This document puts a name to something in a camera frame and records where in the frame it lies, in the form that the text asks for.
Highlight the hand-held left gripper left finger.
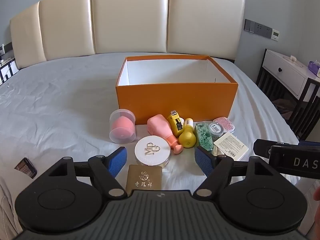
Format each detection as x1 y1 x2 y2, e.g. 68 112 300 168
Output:
47 146 128 200

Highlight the green glitter case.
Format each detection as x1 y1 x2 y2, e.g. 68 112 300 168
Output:
194 122 215 153

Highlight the white cosmetic box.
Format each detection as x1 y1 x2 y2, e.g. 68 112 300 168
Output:
213 132 249 161

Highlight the round grey tin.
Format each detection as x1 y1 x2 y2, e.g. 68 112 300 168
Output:
208 121 223 137

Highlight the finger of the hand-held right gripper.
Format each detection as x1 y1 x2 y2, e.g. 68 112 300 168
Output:
253 139 299 159

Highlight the yellow bulb-shaped bottle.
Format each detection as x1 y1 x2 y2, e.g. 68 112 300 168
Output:
178 118 197 147

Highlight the clear plastic sponge case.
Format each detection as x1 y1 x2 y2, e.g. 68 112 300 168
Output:
109 109 136 144

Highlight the pink makeup sponge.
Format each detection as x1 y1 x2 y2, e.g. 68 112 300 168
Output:
111 119 134 137

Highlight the white drawer bedside table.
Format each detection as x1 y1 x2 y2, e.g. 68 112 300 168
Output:
255 49 320 140

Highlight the purple tissue pack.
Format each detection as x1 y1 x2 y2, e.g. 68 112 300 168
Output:
307 60 320 77

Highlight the yellow tape measure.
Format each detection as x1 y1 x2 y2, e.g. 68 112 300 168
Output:
167 110 185 138

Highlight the cream upholstered headboard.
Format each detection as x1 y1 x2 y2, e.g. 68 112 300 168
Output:
9 0 247 69

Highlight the person's right hand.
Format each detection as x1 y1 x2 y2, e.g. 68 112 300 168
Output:
314 186 320 230

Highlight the orange cardboard box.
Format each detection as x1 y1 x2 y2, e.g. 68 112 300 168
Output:
115 55 238 125

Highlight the smartphone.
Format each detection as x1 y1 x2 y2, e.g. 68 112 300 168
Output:
14 157 38 179

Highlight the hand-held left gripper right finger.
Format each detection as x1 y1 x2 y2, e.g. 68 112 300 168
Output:
194 145 272 200

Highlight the grey wall switch panel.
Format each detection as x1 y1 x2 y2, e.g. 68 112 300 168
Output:
244 19 273 39

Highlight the black frame bedside table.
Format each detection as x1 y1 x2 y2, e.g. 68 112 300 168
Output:
0 42 19 85

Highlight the gold booklet box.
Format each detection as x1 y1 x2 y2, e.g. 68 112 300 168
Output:
125 164 163 192

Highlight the white round compact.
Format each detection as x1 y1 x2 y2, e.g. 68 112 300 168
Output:
134 135 172 167

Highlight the round pink label tin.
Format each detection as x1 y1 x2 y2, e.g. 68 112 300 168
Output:
213 117 235 133

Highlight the pink plastic bottle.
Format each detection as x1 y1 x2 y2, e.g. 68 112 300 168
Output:
147 114 184 155

